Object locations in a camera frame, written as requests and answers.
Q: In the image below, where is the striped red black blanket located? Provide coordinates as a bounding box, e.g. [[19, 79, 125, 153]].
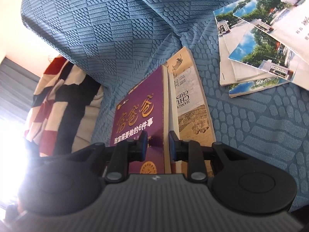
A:
[[25, 55, 104, 157]]

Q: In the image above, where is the grey curtain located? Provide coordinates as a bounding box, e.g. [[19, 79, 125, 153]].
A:
[[1, 58, 40, 122]]

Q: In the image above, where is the scenic photo envelope top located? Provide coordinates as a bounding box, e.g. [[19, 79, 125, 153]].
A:
[[233, 0, 308, 89]]

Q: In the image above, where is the purple gold book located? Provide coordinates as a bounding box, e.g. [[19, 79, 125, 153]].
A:
[[110, 66, 171, 174]]

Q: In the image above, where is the white orange finance book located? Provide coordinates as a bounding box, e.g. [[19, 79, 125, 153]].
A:
[[168, 73, 182, 174]]

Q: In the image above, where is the scenic photo envelope bottom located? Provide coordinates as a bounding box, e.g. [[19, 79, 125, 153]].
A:
[[228, 77, 288, 98]]

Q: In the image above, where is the blue textured sofa cover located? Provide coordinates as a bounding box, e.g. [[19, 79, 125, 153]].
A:
[[21, 0, 308, 210]]

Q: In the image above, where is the scenic photo envelope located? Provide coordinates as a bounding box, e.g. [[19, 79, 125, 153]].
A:
[[229, 26, 298, 81], [213, 0, 266, 87], [228, 77, 288, 98], [233, 0, 308, 89]]

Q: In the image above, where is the brown antique painting book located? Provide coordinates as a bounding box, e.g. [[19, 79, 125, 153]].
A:
[[165, 47, 216, 177]]

